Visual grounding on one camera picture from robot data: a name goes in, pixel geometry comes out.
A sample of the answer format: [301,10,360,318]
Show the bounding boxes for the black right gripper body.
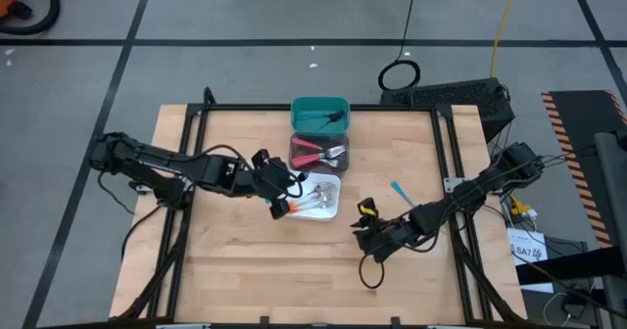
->
[351,196,417,264]

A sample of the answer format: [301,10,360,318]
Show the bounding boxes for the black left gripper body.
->
[244,148,295,221]

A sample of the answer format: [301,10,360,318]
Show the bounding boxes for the red-handled silver fork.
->
[291,136,344,169]
[292,147,344,169]
[291,145,348,169]

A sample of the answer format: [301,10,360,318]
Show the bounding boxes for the white plastic bin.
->
[286,170,343,222]

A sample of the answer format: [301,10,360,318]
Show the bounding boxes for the grey translucent plastic bin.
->
[287,132,351,178]

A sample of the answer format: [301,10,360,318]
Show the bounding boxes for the teal plastic bin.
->
[289,96,352,140]

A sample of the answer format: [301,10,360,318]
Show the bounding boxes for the white paper sign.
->
[506,226,555,295]

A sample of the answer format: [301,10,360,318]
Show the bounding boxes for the yellow and white connectors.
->
[506,196,540,222]

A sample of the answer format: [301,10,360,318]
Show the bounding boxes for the black stand beam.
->
[514,245,627,287]

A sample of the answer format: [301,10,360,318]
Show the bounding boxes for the black mat with hazard stripes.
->
[541,88,627,250]

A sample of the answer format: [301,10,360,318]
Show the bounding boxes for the black aluminium table frame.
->
[110,86,528,329]

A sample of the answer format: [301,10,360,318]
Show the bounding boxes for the black cable with loop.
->
[376,0,422,93]

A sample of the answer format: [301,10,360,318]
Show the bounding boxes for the dark grey post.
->
[592,130,627,329]

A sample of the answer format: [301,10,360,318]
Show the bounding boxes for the yellow cable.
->
[489,0,523,79]

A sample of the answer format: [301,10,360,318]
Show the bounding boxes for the black vacuum hose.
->
[0,0,62,36]

